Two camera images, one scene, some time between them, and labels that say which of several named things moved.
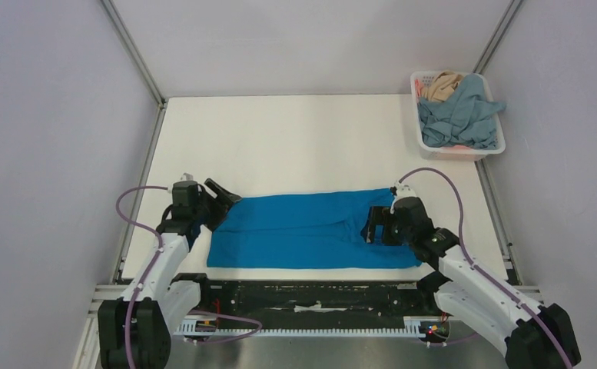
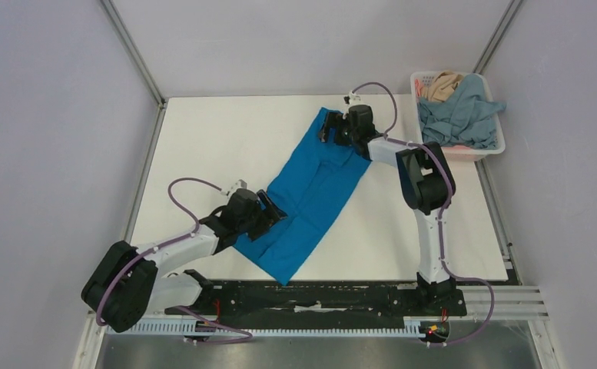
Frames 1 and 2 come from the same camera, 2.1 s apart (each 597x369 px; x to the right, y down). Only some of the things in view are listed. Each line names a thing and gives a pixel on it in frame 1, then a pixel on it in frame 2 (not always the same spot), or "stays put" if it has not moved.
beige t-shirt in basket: x=442 y=87 stays put
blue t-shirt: x=306 y=231 -> x=313 y=186
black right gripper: x=379 y=225 -> x=334 y=126
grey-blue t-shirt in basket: x=465 y=117 stays put
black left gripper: x=221 y=204 -> x=266 y=221
